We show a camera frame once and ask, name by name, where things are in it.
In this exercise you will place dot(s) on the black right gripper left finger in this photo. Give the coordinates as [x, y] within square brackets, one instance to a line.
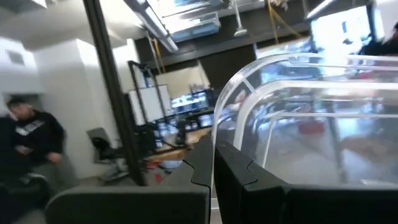
[199, 174]

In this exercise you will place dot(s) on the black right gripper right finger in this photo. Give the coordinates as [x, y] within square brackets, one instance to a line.
[236, 186]

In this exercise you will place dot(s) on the clear plastic storage bin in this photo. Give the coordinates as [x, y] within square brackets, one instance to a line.
[311, 140]

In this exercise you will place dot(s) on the wooden desk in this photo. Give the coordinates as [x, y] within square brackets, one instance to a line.
[174, 152]

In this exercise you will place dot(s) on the lit computer monitor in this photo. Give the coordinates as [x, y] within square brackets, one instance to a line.
[189, 102]

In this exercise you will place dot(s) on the white board panel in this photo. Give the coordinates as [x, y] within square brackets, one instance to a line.
[150, 104]

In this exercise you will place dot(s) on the black office chair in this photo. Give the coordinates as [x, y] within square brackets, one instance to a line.
[104, 149]

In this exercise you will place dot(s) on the long ceiling light fixture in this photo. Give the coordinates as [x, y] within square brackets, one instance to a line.
[155, 21]

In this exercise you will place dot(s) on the person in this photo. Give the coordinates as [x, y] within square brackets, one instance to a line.
[379, 46]
[37, 133]

